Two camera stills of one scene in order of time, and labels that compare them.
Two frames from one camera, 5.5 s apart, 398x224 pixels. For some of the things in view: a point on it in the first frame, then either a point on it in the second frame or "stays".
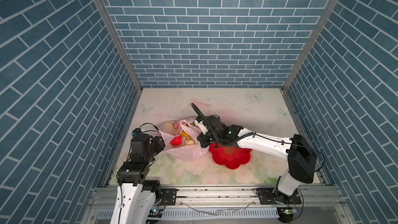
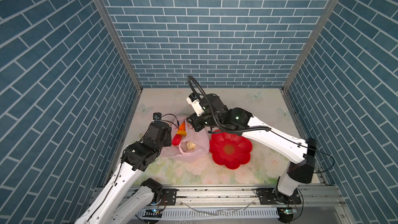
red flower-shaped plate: x=230 y=156 stays
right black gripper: x=200 y=138 to x=194 y=122
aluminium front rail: x=227 y=197 stays
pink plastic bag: x=182 y=139 stays
